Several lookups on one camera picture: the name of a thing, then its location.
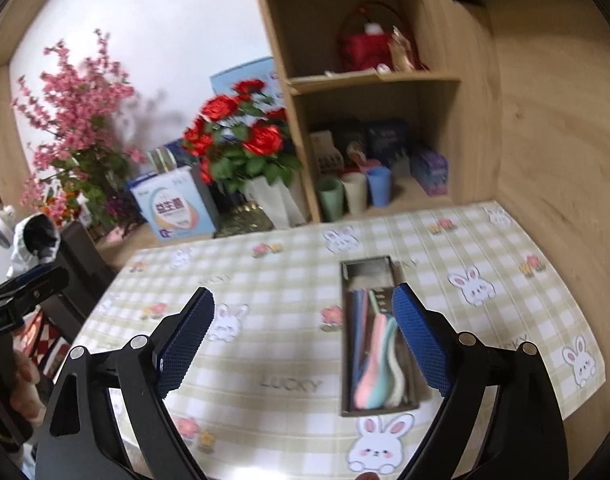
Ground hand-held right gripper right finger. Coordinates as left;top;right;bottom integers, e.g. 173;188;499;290
391;282;568;480

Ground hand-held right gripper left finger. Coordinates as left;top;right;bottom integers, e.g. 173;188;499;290
35;286;216;480

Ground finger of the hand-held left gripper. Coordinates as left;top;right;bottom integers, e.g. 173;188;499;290
0;265;70;333

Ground beige spoon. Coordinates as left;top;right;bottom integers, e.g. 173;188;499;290
387;340;418;406

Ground green spoon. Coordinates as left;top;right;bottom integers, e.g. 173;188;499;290
372;317;398;406

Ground pink spoon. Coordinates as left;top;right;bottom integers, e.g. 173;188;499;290
355;312;386;407

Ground metal utensil tray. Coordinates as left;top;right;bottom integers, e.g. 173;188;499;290
339;255;434;418

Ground person's left hand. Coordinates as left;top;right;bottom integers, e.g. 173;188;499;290
7;350;44;424

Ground red white patterned box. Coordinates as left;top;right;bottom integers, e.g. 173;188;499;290
15;310;68;381

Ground white astronaut figurine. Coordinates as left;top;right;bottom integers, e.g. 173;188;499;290
12;212;62;276

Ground black box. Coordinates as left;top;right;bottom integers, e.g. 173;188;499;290
60;222;118;311

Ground white round gadget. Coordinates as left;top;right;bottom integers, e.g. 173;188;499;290
0;210;16;251

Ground green checked rabbit tablecloth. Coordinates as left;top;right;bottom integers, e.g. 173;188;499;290
72;200;593;480

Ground gold patterned plate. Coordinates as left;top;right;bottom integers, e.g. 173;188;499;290
214;204;276;239

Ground blue and white carton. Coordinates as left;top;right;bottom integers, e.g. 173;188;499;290
126;166;220;243

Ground blue cup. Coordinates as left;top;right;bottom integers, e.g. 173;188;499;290
366;166;393;207

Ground beige cup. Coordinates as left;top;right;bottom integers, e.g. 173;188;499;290
341;172;370;213

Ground white flower vase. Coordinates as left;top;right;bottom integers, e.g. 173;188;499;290
244;174;306;229

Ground green cup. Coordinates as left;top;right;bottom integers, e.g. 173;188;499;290
316;176;346;222

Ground purple box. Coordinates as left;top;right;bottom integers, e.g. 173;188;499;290
410;147;448;197

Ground blue striped box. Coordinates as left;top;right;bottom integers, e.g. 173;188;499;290
147;140;196;173

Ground pink artificial flowers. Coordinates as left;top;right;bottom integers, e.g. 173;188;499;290
12;30;148;231

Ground dark blue box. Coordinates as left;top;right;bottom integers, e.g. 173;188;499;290
367;119;410;173

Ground white and brown box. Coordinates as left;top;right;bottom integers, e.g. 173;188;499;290
309;131;346;178

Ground dark printed box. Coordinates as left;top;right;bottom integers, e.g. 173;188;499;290
332;122;373;166

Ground red artificial roses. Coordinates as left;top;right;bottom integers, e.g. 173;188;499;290
182;79;303;196

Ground wooden shelf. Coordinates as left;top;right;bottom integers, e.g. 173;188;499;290
246;0;503;223

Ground light blue carton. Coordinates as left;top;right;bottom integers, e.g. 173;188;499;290
210;57;280;111

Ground gold ornament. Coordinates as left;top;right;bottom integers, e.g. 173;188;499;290
390;27;420;73

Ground red basket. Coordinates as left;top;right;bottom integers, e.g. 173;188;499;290
337;2;400;73

